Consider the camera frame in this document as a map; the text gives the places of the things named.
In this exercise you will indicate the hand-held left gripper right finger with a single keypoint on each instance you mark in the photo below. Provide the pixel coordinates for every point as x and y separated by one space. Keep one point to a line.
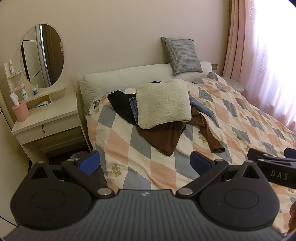
200 162

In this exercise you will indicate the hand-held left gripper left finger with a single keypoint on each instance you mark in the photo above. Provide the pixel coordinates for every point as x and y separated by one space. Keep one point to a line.
89 161

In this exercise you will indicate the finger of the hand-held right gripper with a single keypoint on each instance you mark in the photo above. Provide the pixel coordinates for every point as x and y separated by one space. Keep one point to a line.
291 152
255 154

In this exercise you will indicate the cream fleece garment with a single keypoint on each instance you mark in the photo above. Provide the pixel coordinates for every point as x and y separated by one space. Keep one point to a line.
161 104

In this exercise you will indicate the person's right forearm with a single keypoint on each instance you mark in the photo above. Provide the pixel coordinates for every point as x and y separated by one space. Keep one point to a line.
292 217

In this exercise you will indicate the diamond checked quilt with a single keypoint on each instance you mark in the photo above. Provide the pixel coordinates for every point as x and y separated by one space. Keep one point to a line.
161 162

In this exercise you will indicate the brown garment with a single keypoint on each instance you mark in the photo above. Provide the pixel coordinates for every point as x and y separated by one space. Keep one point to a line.
166 136

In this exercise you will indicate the light blue garment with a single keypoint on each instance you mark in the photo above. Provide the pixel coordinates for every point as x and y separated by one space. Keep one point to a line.
203 107

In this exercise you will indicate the drawer key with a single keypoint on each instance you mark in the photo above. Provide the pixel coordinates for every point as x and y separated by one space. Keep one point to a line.
43 131

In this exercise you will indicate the cream dressing table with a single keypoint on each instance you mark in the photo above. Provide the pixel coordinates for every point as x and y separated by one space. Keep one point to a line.
57 111

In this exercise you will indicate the black garment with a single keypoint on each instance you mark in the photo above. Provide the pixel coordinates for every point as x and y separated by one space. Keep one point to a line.
120 104

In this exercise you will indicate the blue jeans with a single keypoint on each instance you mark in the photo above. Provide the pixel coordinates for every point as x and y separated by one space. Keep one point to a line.
134 109

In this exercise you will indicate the round side table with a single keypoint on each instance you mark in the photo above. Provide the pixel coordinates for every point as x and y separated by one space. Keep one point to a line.
234 83

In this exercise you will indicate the blue white tube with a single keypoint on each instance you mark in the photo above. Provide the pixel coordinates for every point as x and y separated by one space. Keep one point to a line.
41 104

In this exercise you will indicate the white padded headboard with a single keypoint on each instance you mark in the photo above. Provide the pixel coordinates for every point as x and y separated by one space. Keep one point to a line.
111 81

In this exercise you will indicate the pink tissue holder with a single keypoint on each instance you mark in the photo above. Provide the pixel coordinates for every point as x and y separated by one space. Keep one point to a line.
20 112

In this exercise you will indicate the white bottle blue label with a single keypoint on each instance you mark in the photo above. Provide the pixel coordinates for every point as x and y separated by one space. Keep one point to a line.
24 95

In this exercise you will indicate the pink curtain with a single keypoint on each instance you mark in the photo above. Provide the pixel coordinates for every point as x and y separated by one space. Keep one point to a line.
254 58

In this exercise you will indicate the white tissue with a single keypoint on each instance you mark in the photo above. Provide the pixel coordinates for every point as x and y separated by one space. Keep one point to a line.
14 98

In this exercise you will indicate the grey striped pillow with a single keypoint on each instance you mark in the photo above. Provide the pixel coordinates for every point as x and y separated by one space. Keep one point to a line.
182 54

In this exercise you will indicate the oval mirror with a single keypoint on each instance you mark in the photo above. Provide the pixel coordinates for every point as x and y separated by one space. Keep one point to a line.
42 55

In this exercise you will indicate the brown wall socket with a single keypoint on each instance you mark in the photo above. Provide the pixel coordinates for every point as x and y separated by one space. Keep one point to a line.
215 66

